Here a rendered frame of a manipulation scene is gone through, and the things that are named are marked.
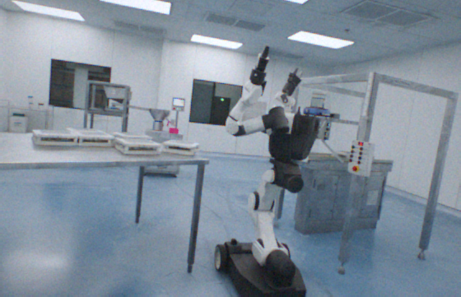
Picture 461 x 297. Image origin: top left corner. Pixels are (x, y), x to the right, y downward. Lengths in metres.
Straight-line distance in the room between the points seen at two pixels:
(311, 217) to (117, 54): 6.16
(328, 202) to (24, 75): 7.14
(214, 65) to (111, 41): 2.59
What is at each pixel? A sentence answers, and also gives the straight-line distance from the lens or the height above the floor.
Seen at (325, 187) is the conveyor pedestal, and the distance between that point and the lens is 3.38.
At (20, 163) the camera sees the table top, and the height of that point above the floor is 0.86.
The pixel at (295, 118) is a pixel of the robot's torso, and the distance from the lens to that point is 1.86.
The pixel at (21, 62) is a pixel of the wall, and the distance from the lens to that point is 8.37.
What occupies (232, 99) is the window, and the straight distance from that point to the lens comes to 8.08.
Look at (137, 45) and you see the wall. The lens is 7.94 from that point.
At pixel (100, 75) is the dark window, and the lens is 7.93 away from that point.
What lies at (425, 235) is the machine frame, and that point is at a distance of 3.57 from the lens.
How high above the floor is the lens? 1.21
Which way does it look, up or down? 6 degrees down
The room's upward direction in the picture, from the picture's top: 7 degrees clockwise
